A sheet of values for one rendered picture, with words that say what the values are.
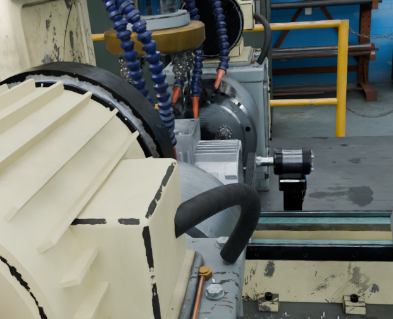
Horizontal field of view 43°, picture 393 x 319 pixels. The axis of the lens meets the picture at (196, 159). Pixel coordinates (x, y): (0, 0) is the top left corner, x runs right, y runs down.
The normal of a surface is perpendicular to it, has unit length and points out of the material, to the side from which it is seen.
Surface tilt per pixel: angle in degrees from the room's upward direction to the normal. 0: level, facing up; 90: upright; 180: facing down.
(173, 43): 90
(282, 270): 90
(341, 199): 0
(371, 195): 0
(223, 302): 0
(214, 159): 88
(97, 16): 90
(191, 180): 24
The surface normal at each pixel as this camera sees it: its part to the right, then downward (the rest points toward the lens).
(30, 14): 0.99, -0.02
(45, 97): 0.97, 0.22
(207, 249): -0.08, -0.93
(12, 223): 0.70, -0.61
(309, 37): -0.15, 0.37
